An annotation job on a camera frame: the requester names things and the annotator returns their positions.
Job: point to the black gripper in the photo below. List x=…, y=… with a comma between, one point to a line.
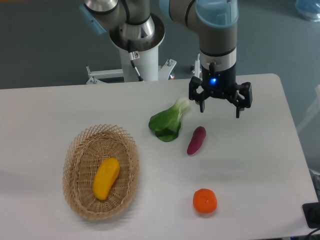
x=221, y=84

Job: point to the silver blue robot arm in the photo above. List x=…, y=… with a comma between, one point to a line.
x=137, y=33

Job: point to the yellow mango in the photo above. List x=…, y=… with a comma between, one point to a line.
x=105, y=177

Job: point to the woven wicker basket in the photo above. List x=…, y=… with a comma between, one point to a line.
x=84, y=156

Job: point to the purple sweet potato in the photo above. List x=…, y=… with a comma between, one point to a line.
x=197, y=140

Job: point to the green bok choy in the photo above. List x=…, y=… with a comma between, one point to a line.
x=167, y=124

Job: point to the orange tangerine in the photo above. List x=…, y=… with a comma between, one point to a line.
x=205, y=201

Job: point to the blue plastic bag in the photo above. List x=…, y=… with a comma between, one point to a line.
x=309, y=9

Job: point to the black device at table edge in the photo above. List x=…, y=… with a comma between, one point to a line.
x=312, y=214

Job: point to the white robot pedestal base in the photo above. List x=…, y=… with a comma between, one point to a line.
x=136, y=66

